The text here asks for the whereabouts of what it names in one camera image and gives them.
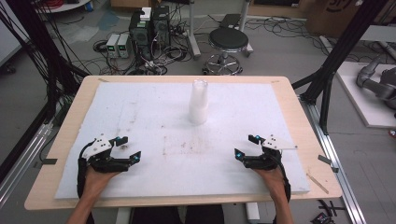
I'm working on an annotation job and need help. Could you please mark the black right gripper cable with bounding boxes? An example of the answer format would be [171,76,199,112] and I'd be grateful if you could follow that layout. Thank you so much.
[273,152,292,203]

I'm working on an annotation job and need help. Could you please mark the grey metal stand leg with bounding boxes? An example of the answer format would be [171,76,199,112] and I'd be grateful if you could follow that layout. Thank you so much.
[186,0,202,60]
[238,0,254,59]

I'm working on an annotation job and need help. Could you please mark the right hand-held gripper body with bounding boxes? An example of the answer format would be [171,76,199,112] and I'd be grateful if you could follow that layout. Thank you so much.
[242,133,298,172]

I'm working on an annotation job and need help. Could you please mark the thin wooden stick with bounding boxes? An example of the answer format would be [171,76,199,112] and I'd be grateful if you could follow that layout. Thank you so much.
[305,172,330,195]

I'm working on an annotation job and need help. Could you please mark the grey tape strip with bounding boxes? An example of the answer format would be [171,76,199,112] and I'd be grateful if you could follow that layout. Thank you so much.
[317,154,340,174]

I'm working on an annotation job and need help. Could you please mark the white foam mat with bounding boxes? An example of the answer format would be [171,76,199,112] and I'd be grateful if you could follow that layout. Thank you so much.
[54,81,311,200]

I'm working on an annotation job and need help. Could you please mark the white table leg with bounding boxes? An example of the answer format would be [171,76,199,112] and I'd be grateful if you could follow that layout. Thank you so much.
[245,202,262,224]

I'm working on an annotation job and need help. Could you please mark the black frame with cable bundle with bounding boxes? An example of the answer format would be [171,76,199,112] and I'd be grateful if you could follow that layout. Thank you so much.
[0,0,90,185]

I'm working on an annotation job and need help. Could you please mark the grey bench power supply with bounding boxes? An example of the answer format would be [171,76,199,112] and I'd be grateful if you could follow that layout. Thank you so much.
[106,33,121,59]
[117,33,134,60]

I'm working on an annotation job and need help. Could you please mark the black metal frame post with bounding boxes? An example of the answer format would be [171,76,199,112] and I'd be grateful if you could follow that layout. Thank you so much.
[291,0,390,135]

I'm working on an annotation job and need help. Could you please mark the brown cardboard box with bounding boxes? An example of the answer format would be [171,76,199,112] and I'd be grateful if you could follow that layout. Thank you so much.
[305,0,364,39]

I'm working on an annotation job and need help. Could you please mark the white floor board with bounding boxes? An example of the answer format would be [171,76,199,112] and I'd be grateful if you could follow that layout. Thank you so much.
[335,61,396,130]

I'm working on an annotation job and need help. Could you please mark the stack of white plastic cups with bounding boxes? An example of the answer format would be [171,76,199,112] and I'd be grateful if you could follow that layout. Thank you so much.
[188,78,209,125]

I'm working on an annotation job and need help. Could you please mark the small white box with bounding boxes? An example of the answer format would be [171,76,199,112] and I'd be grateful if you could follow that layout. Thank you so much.
[139,7,153,22]

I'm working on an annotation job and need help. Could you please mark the person's right hand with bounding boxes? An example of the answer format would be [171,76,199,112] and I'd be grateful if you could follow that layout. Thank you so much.
[252,166,289,201]

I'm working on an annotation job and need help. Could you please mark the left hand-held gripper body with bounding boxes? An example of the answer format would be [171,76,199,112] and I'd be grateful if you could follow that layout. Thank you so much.
[81,133,131,174]

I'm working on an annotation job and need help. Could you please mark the person's left hand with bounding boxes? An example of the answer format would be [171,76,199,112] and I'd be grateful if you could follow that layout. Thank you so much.
[83,164,121,200]

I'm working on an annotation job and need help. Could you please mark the black computer tower green front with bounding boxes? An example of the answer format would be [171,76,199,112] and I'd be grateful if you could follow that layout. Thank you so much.
[128,10,154,61]

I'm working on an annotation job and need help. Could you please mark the tangle of floor cables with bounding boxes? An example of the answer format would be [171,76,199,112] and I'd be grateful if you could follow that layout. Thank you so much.
[82,18,194,77]

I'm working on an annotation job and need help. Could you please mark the black round stool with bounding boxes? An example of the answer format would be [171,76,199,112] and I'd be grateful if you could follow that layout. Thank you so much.
[203,27,250,76]

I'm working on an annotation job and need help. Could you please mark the person's legs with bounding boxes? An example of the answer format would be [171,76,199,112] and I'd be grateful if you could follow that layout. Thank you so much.
[130,203,225,224]

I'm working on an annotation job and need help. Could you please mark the black parts on floor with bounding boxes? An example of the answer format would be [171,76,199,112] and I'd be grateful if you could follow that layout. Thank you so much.
[310,199,347,224]

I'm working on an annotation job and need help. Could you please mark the aluminium rail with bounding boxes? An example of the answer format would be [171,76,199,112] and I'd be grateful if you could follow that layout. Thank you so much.
[0,121,54,208]
[299,95,368,224]

